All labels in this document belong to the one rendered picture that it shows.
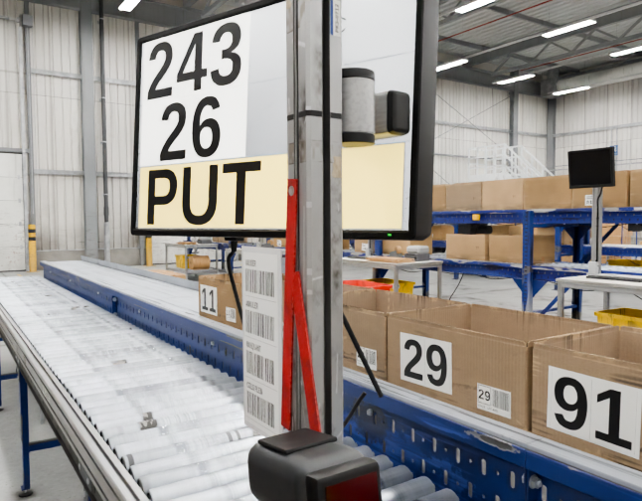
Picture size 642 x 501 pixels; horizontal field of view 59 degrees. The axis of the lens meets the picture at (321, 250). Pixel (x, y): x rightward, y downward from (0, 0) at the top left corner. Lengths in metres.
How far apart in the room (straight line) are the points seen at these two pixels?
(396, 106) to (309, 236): 0.17
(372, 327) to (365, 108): 0.92
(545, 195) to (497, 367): 5.49
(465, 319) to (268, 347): 1.02
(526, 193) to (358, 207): 6.11
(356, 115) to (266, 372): 0.27
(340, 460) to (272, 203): 0.35
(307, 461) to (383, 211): 0.28
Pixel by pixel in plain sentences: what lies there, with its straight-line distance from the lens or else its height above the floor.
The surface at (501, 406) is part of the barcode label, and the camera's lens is 1.17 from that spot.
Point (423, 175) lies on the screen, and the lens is 0.61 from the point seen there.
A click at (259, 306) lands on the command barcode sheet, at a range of 0.60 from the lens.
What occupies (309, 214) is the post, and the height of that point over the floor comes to 1.28.
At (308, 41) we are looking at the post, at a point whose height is 1.43.
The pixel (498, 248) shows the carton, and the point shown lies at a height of 0.95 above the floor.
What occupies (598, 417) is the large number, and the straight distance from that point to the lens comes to 1.06.
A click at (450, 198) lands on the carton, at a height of 1.54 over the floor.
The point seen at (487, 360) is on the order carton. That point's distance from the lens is 1.17.
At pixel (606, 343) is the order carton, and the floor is 1.02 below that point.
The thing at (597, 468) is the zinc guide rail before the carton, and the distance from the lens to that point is 1.02.
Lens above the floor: 1.27
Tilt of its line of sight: 3 degrees down
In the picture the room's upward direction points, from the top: straight up
